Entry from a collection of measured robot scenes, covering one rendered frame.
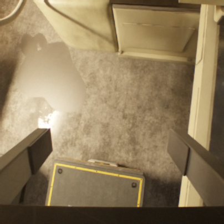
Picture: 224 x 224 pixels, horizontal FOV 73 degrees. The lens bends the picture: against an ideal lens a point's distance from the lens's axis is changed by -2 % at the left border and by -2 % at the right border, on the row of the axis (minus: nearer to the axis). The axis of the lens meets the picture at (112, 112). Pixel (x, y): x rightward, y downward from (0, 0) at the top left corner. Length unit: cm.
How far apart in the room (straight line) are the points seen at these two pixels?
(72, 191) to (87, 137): 50
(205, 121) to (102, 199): 85
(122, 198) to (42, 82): 134
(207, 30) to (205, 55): 14
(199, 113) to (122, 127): 81
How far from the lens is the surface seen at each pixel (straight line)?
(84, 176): 123
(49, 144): 17
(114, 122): 147
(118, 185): 120
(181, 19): 123
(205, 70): 89
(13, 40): 226
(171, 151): 17
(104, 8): 122
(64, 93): 167
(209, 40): 97
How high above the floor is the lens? 146
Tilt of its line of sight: 79 degrees down
